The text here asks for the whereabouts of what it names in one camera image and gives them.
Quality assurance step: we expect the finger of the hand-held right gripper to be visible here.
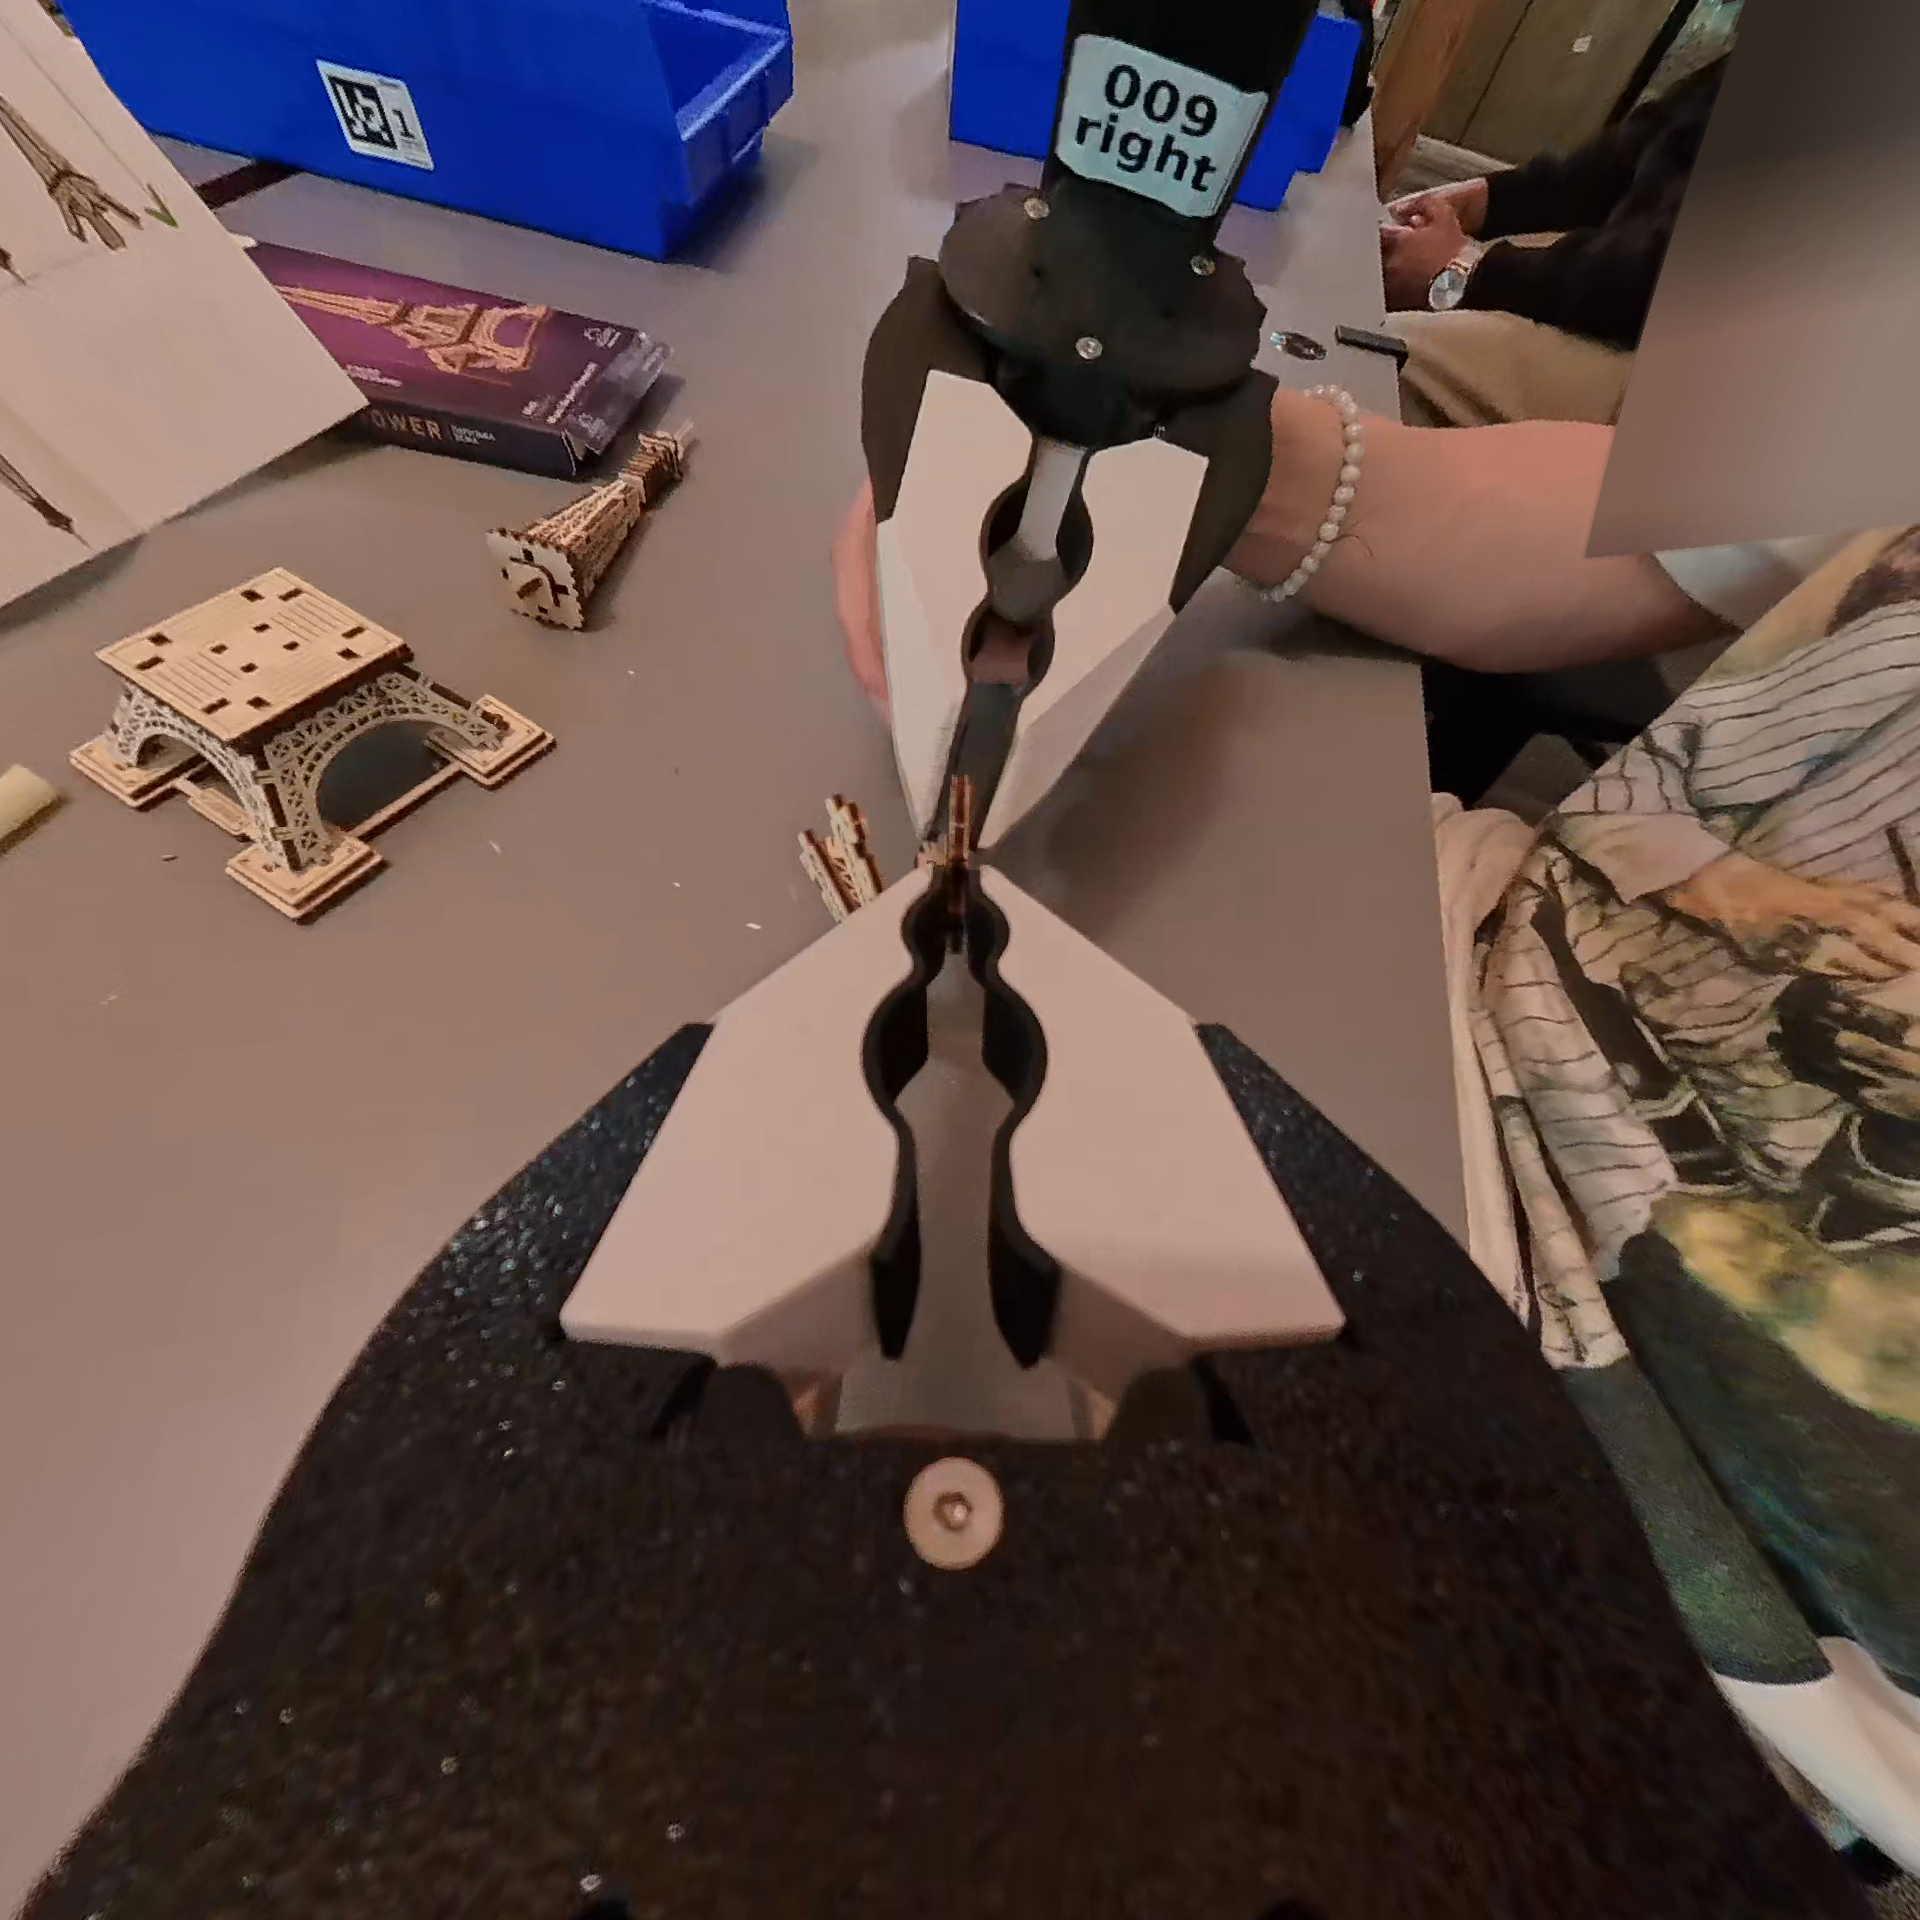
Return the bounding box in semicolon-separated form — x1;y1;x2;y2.
873;369;1044;849
961;434;1217;849

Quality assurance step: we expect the white pearl bracelet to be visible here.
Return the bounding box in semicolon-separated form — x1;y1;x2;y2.
1257;385;1370;605

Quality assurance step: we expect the blue plastic bin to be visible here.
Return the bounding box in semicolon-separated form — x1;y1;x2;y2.
948;0;1364;213

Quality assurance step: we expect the paper instruction sheet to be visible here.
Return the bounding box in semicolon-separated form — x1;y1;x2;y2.
0;0;369;609

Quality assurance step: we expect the purple product box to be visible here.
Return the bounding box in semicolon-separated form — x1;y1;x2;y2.
246;241;675;483

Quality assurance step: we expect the small wooden arch assembly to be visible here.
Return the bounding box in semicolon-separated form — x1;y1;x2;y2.
795;775;987;962

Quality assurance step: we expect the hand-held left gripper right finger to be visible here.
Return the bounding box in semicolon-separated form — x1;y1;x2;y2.
967;867;1347;1439

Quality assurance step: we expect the wooden tower spire model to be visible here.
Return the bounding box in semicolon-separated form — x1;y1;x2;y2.
486;424;698;634

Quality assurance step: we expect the person's right hand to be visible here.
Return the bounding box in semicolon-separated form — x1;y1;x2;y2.
830;483;903;720

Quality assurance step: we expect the blue bin with square tag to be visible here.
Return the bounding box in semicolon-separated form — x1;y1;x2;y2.
57;0;798;265

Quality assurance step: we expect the person's printed white shirt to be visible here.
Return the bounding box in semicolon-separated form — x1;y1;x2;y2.
1431;527;1920;1877

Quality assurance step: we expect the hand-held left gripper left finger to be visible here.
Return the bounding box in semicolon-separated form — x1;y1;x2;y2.
558;867;963;1433

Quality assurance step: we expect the wooden tower base model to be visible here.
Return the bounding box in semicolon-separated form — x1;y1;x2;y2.
70;567;558;922

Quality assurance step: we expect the grey desk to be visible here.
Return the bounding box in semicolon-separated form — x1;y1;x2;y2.
0;0;1479;1920

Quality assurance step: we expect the person's right forearm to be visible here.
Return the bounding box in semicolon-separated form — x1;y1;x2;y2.
1276;421;1729;677

